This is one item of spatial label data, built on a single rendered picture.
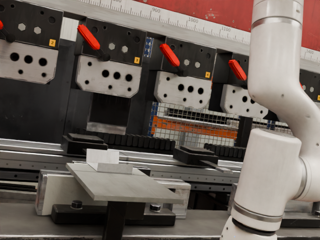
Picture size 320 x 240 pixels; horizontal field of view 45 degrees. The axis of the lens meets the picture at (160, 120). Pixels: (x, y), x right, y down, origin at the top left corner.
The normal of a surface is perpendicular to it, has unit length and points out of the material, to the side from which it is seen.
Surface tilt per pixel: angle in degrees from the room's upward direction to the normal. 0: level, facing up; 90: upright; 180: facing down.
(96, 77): 90
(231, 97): 90
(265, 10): 81
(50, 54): 90
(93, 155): 69
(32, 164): 90
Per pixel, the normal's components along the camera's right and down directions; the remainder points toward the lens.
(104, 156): 0.46, -0.25
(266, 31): -0.62, -0.22
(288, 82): 0.24, -0.13
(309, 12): 0.40, 0.11
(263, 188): -0.26, 0.07
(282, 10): -0.08, -0.21
